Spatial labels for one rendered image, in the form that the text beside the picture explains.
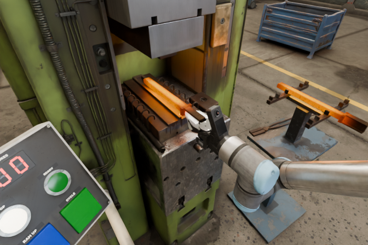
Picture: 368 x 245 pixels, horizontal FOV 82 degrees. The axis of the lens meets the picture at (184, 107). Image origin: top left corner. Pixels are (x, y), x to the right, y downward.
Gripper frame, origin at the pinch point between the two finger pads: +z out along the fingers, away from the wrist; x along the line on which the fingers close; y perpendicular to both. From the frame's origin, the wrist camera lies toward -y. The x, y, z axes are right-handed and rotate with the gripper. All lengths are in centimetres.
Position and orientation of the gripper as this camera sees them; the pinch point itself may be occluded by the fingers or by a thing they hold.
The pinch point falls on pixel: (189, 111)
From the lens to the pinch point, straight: 81.1
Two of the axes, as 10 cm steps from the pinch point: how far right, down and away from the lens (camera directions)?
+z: -6.1, -4.8, 6.4
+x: 8.0, -3.5, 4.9
